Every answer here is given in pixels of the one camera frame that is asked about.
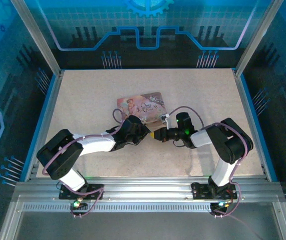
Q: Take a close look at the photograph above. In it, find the grey metal tray sheet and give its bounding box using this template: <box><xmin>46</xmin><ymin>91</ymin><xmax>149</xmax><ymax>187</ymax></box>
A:
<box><xmin>15</xmin><ymin>212</ymin><xmax>284</xmax><ymax>240</ymax></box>

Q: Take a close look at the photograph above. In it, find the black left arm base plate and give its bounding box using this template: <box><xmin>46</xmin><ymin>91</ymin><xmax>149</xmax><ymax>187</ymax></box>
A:
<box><xmin>59</xmin><ymin>183</ymin><xmax>105</xmax><ymax>201</ymax></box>

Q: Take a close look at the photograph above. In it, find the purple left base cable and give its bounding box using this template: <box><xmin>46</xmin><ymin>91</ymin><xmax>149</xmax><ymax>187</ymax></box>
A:
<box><xmin>70</xmin><ymin>187</ymin><xmax>106</xmax><ymax>219</ymax></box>

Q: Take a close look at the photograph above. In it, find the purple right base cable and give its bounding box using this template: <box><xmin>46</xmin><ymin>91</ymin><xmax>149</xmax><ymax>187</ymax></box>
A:
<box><xmin>211</xmin><ymin>183</ymin><xmax>241</xmax><ymax>219</ymax></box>

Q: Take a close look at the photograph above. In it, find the wide aluminium mounting rail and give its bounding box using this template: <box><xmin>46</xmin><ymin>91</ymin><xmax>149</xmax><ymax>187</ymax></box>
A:
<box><xmin>14</xmin><ymin>176</ymin><xmax>285</xmax><ymax>205</ymax></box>

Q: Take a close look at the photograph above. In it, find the slotted aluminium cable rail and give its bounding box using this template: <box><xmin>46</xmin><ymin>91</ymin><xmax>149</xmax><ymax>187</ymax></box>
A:
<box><xmin>22</xmin><ymin>202</ymin><xmax>280</xmax><ymax>214</ymax></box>

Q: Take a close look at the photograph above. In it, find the aluminium table side rail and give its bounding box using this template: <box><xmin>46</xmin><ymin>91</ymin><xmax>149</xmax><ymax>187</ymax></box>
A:
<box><xmin>232</xmin><ymin>68</ymin><xmax>271</xmax><ymax>181</ymax></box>
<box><xmin>24</xmin><ymin>69</ymin><xmax>66</xmax><ymax>182</ymax></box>

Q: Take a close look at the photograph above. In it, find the blue circuit print side panel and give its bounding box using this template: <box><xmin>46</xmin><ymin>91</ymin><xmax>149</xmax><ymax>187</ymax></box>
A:
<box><xmin>0</xmin><ymin>0</ymin><xmax>56</xmax><ymax>240</ymax></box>
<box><xmin>242</xmin><ymin>0</ymin><xmax>286</xmax><ymax>227</ymax></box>

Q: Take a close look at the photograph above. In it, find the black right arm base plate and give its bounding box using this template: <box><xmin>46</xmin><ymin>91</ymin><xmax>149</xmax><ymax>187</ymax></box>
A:
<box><xmin>191</xmin><ymin>181</ymin><xmax>241</xmax><ymax>201</ymax></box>

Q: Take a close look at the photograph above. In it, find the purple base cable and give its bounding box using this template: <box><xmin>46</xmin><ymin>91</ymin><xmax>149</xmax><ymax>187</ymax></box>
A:
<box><xmin>211</xmin><ymin>183</ymin><xmax>241</xmax><ymax>219</ymax></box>
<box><xmin>70</xmin><ymin>187</ymin><xmax>106</xmax><ymax>219</ymax></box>

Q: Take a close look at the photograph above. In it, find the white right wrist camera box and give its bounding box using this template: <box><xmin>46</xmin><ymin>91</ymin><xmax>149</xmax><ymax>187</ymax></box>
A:
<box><xmin>159</xmin><ymin>112</ymin><xmax>172</xmax><ymax>130</ymax></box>

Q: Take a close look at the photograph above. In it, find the aluminium frame post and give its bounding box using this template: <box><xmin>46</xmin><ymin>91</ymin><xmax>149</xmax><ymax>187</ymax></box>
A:
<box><xmin>234</xmin><ymin>0</ymin><xmax>285</xmax><ymax>74</ymax></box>
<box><xmin>10</xmin><ymin>0</ymin><xmax>62</xmax><ymax>76</ymax></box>

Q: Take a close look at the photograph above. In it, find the blue table edge strip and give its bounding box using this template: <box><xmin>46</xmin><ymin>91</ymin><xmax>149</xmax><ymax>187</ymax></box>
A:
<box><xmin>239</xmin><ymin>73</ymin><xmax>279</xmax><ymax>182</ymax></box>
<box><xmin>19</xmin><ymin>74</ymin><xmax>57</xmax><ymax>181</ymax></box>

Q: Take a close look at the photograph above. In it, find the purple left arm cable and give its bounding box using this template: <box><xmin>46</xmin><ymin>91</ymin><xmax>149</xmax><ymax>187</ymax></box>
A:
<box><xmin>42</xmin><ymin>108</ymin><xmax>124</xmax><ymax>176</ymax></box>

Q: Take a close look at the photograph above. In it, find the blue circuit print back panel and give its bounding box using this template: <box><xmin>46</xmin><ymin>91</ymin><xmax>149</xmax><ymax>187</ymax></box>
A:
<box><xmin>24</xmin><ymin>0</ymin><xmax>273</xmax><ymax>70</ymax></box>

